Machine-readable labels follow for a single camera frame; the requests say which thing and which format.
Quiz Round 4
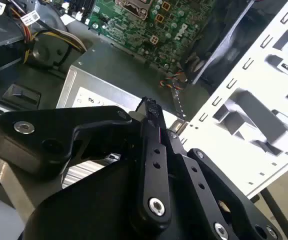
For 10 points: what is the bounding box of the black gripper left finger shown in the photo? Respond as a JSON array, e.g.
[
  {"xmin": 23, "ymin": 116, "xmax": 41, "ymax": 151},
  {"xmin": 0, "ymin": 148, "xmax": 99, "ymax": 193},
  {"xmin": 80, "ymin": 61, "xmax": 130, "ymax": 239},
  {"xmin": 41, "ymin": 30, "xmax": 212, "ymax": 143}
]
[{"xmin": 0, "ymin": 96, "xmax": 173, "ymax": 227}]

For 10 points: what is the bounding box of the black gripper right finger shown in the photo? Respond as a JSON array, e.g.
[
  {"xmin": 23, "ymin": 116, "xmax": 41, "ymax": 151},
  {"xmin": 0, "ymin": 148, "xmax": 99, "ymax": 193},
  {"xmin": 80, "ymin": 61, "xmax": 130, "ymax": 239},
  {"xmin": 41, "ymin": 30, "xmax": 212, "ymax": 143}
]
[{"xmin": 167, "ymin": 129, "xmax": 285, "ymax": 240}]

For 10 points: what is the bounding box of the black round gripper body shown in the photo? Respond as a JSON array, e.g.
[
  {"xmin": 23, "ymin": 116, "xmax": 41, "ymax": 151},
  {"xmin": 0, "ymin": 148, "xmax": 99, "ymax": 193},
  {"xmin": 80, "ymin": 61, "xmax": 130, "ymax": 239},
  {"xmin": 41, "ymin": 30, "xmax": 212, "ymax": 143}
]
[{"xmin": 23, "ymin": 159, "xmax": 210, "ymax": 240}]

